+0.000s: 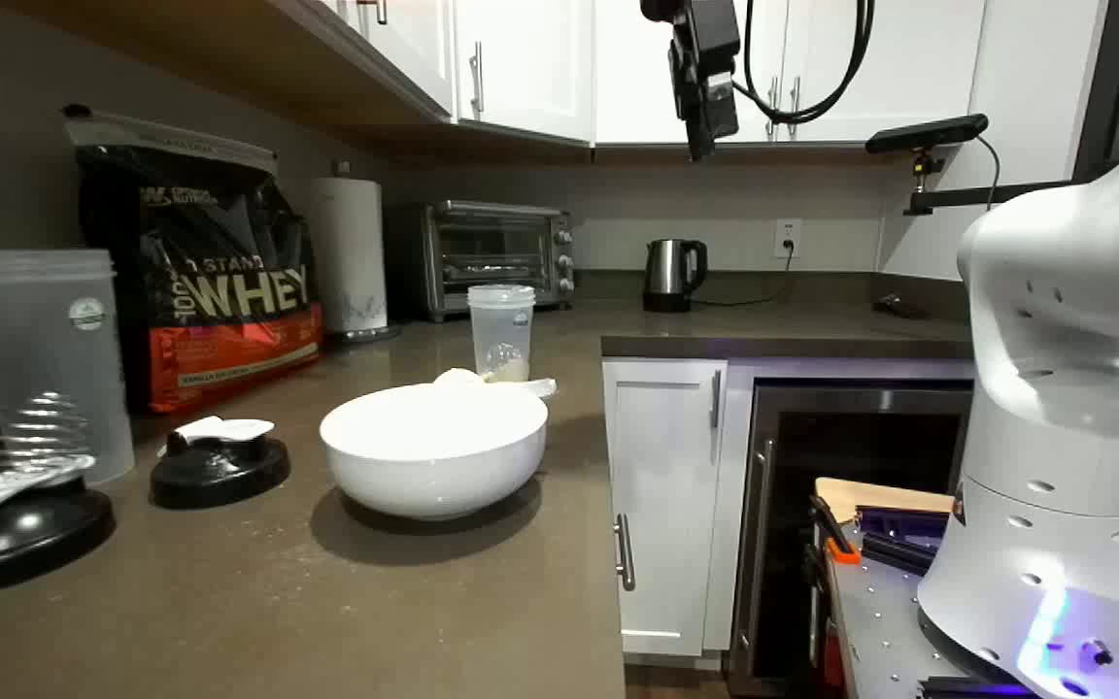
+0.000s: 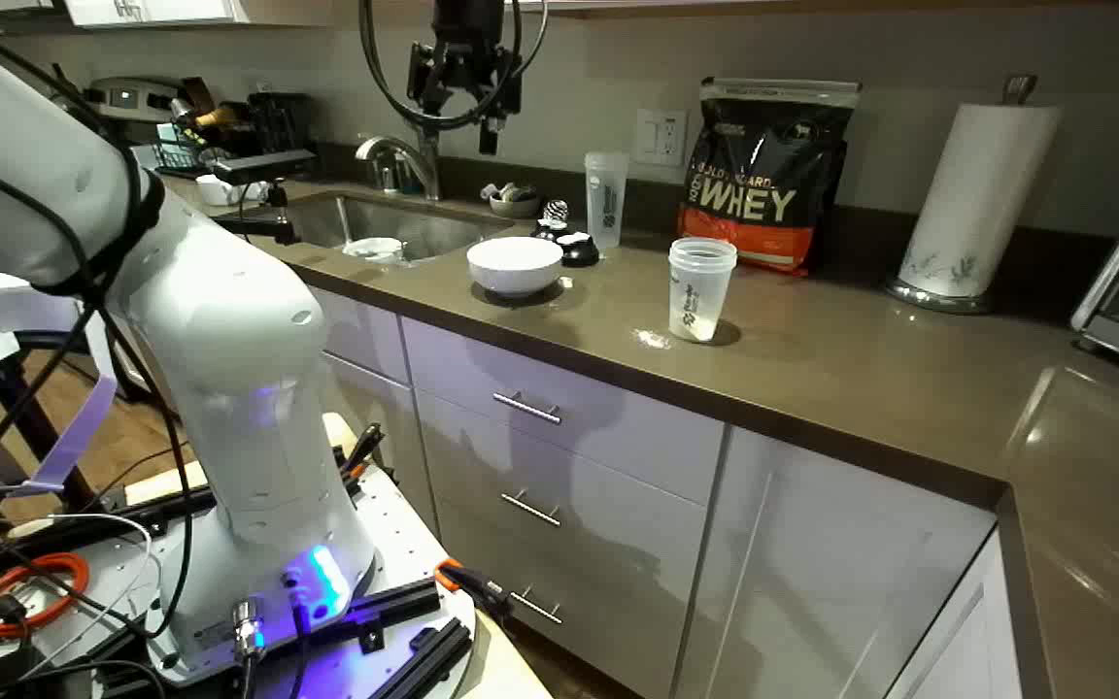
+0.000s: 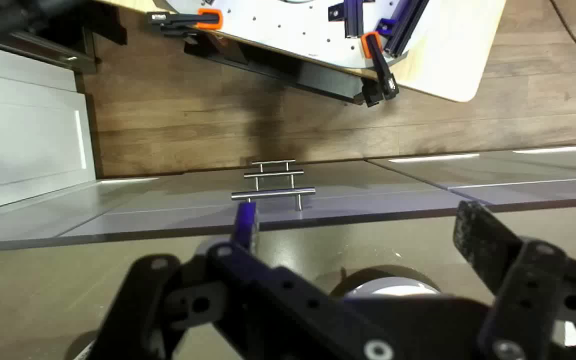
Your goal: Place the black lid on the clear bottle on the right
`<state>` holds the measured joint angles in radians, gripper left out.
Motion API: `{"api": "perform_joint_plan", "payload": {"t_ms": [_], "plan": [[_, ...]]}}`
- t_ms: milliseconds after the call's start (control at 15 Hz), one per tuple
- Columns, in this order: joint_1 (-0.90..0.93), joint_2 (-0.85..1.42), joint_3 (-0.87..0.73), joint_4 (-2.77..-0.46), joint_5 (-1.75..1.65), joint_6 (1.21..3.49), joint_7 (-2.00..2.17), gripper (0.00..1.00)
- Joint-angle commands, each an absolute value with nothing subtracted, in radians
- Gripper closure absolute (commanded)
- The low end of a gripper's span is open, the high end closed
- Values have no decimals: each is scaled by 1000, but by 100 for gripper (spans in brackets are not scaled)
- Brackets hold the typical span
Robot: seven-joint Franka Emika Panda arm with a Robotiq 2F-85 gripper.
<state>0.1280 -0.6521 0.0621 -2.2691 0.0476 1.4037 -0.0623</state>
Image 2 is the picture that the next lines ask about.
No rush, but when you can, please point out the metal paper towel holder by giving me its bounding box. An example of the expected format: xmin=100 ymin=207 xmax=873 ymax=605
xmin=888 ymin=70 xmax=1040 ymax=315

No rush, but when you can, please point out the orange cable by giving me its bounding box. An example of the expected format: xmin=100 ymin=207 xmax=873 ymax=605
xmin=0 ymin=548 xmax=92 ymax=649

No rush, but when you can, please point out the black countertop appliance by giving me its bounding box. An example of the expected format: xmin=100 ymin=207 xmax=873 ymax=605
xmin=243 ymin=91 xmax=320 ymax=154

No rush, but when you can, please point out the white base cabinet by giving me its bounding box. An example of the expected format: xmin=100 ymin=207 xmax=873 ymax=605
xmin=304 ymin=277 xmax=1020 ymax=699

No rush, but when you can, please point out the white wall outlet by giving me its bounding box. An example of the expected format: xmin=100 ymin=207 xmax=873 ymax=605
xmin=634 ymin=105 xmax=690 ymax=172

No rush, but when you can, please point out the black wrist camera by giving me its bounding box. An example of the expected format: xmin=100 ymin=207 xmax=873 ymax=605
xmin=403 ymin=38 xmax=451 ymax=115

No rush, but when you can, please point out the white bowl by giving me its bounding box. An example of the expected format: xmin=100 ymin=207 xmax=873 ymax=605
xmin=462 ymin=233 xmax=567 ymax=303

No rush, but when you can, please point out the metal drawer handle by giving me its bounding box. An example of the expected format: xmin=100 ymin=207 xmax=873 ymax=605
xmin=504 ymin=581 xmax=567 ymax=632
xmin=489 ymin=383 xmax=567 ymax=431
xmin=498 ymin=482 xmax=567 ymax=532

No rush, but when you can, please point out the white cup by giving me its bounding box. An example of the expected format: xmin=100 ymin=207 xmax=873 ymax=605
xmin=340 ymin=233 xmax=412 ymax=268

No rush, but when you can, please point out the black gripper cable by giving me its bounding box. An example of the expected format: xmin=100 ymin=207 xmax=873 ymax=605
xmin=352 ymin=0 xmax=557 ymax=136

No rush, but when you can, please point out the perforated robot base table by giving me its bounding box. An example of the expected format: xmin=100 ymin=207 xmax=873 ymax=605
xmin=0 ymin=412 xmax=557 ymax=699

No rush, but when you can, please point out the steel kitchen sink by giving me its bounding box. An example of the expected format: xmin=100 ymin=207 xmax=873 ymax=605
xmin=284 ymin=189 xmax=504 ymax=268

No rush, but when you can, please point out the small metal sink accessory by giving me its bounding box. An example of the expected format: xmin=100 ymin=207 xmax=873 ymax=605
xmin=478 ymin=180 xmax=545 ymax=218

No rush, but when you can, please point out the tall clear shaker bottle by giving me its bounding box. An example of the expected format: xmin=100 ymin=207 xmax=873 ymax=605
xmin=581 ymin=149 xmax=634 ymax=255

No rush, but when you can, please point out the black whey protein bag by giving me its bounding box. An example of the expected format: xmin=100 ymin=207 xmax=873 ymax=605
xmin=671 ymin=73 xmax=866 ymax=280

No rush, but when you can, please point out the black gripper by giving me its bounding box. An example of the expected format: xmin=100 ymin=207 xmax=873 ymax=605
xmin=430 ymin=0 xmax=524 ymax=159

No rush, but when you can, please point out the white paper towel roll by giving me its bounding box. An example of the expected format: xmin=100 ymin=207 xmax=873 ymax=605
xmin=897 ymin=102 xmax=1064 ymax=303

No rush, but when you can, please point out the red handled tool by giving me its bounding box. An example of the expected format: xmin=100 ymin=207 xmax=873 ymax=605
xmin=436 ymin=557 xmax=513 ymax=620
xmin=337 ymin=423 xmax=387 ymax=489

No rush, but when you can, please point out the chrome sink faucet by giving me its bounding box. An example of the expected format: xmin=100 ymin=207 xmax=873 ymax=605
xmin=348 ymin=119 xmax=443 ymax=207

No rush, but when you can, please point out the small black white cap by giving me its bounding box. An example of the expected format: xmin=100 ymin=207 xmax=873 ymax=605
xmin=531 ymin=196 xmax=575 ymax=244

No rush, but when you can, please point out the white curved strap frame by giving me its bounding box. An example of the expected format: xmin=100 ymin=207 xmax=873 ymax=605
xmin=0 ymin=266 xmax=122 ymax=497

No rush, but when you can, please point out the short clear shaker bottle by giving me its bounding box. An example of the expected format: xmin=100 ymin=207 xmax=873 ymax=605
xmin=663 ymin=233 xmax=743 ymax=346

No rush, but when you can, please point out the black clamp bar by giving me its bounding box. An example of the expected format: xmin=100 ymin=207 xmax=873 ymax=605
xmin=324 ymin=576 xmax=443 ymax=638
xmin=368 ymin=616 xmax=475 ymax=699

